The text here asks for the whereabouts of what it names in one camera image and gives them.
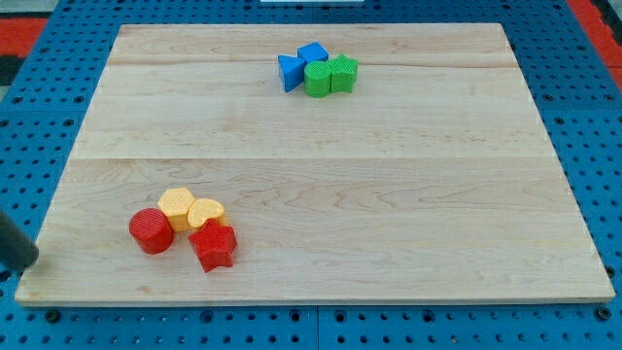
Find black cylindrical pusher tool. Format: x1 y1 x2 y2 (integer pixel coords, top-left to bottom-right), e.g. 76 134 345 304
1 212 39 271

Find yellow heart block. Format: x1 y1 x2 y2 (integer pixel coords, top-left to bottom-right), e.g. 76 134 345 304
188 198 228 228

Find red star block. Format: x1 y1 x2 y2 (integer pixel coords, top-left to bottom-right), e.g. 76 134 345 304
189 220 237 273

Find green star block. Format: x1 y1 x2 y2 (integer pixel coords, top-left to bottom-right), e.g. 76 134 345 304
328 53 359 93

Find red cylinder block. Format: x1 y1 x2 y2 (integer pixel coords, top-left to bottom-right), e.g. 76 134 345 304
128 208 174 255

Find yellow hexagon block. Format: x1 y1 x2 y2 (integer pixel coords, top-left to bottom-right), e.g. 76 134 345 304
157 188 195 232

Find blue triangle block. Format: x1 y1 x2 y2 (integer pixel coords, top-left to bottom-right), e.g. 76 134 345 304
277 54 306 92

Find green cylinder block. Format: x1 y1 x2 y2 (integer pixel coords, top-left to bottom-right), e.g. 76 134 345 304
304 60 331 98

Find blue cube block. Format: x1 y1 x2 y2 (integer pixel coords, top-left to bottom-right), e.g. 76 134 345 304
296 42 329 63

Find wooden board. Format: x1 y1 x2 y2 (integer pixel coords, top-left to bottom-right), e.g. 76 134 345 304
15 23 615 307

